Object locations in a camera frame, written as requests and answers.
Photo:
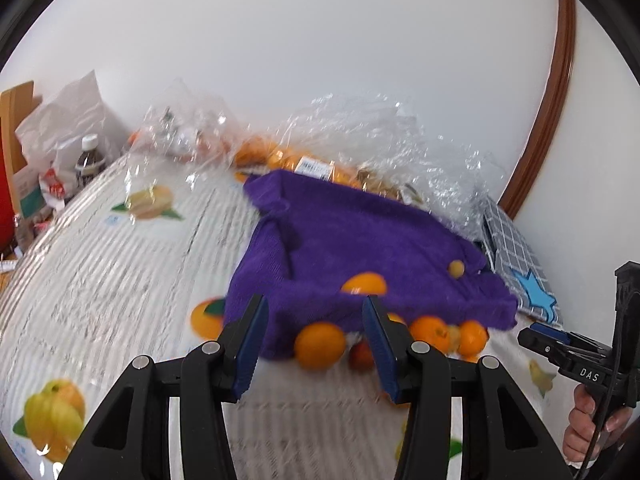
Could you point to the red packet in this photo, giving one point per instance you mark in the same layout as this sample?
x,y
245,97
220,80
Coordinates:
x,y
6,206

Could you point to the person's right hand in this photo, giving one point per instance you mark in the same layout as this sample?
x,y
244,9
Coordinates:
x,y
581,427

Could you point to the oval kumquat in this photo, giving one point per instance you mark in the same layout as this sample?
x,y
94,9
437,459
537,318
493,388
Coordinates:
x,y
366,284

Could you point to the purple towel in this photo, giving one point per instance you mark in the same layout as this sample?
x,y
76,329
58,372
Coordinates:
x,y
313,235

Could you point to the brown bottle white cap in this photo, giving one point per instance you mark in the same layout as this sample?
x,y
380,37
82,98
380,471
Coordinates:
x,y
91,162

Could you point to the small orange mandarin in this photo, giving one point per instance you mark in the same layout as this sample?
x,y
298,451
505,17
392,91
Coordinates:
x,y
473,339
432,330

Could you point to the clear bag of oranges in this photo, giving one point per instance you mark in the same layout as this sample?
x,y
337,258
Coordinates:
x,y
267,152

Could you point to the clear bag left side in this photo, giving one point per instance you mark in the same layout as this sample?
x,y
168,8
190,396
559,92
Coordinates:
x,y
187,126

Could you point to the brown wooden door frame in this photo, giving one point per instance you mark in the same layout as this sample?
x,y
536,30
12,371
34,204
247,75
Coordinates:
x,y
549,112

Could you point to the white plastic bag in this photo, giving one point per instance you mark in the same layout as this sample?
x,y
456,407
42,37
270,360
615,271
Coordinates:
x,y
51,137

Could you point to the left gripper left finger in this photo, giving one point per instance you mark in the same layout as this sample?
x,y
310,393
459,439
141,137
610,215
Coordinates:
x,y
127,437

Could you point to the small yellow-green fruit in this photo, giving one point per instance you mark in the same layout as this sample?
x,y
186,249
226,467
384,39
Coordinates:
x,y
456,269

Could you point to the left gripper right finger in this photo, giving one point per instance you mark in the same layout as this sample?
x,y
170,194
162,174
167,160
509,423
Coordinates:
x,y
503,436

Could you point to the large orange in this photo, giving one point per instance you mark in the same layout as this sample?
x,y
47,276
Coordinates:
x,y
319,346

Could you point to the grey checked bag blue star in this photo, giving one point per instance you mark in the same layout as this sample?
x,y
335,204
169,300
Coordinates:
x,y
510,256

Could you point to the large crumpled clear bag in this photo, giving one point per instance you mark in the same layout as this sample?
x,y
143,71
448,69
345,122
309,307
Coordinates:
x,y
387,145

